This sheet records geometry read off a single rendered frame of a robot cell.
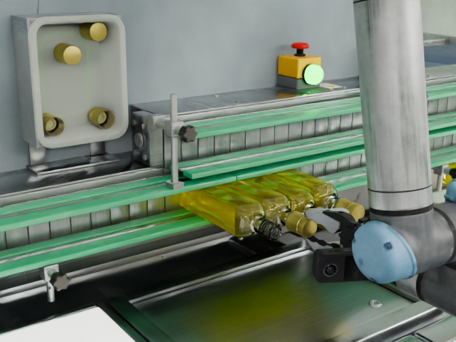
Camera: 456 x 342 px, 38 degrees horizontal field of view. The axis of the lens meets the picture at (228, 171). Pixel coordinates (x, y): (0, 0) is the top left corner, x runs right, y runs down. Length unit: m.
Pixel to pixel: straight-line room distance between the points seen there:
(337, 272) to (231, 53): 0.63
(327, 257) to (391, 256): 0.21
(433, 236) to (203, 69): 0.75
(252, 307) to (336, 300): 0.15
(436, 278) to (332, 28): 0.84
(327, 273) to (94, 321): 0.38
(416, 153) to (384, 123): 0.05
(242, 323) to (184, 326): 0.09
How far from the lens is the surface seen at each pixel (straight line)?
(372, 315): 1.15
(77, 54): 1.22
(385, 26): 0.78
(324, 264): 0.99
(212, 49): 1.43
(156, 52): 1.36
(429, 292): 0.97
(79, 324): 1.11
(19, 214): 1.12
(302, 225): 1.12
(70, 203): 1.15
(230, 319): 1.11
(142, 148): 1.26
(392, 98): 0.78
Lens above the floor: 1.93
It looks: 51 degrees down
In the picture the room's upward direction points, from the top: 113 degrees clockwise
